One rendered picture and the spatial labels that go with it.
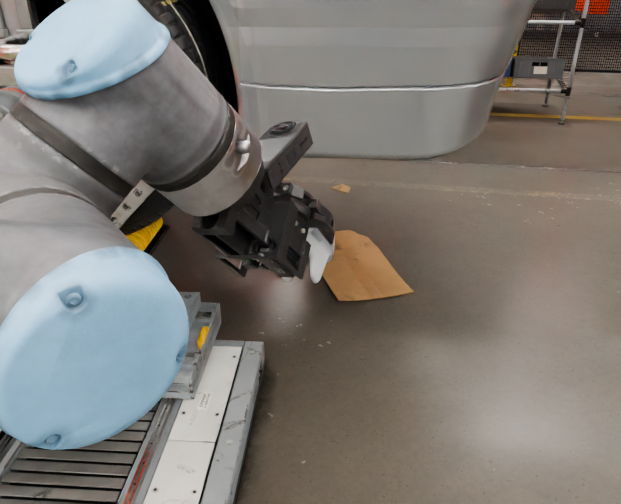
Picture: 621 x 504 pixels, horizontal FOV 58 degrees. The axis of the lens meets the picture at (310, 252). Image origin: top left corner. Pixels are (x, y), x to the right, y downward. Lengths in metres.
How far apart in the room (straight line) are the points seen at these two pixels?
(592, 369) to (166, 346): 1.79
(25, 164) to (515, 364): 1.70
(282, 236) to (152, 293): 0.26
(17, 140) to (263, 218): 0.22
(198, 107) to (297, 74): 0.81
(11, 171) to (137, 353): 0.16
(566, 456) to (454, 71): 1.01
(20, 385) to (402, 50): 1.05
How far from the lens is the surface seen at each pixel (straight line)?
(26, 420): 0.26
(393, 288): 2.18
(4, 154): 0.39
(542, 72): 4.78
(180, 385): 1.55
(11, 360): 0.24
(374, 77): 1.21
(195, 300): 1.72
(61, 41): 0.39
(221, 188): 0.44
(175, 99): 0.39
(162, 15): 1.24
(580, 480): 1.62
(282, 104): 1.22
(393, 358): 1.84
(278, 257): 0.49
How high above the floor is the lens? 1.13
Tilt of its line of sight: 28 degrees down
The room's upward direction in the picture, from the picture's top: straight up
